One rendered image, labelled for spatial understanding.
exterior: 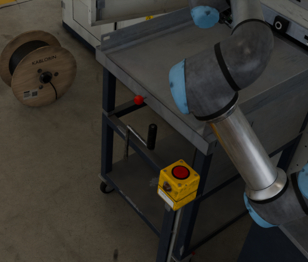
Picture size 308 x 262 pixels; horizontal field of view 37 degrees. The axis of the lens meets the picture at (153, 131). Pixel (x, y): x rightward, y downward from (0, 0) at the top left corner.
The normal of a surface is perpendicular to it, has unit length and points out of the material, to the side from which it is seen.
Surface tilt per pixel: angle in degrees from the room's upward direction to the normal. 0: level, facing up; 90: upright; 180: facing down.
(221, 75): 72
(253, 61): 57
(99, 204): 0
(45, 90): 90
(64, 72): 90
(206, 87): 79
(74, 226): 0
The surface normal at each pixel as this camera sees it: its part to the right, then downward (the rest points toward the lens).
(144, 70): 0.09, -0.73
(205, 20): 0.18, 0.88
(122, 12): 0.47, 0.63
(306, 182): -0.40, -0.36
